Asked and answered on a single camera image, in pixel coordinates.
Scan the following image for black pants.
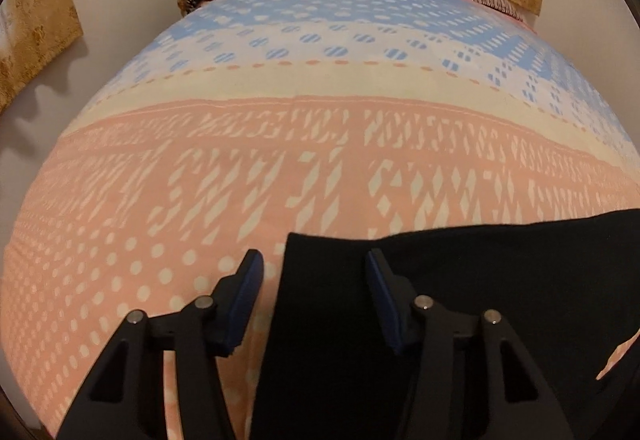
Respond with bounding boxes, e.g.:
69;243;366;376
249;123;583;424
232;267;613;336
250;209;639;439

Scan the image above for pink blue patterned bedspread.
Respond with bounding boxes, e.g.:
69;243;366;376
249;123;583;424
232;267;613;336
1;0;639;432

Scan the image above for beige side curtain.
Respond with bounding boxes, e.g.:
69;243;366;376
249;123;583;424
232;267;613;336
0;0;84;109

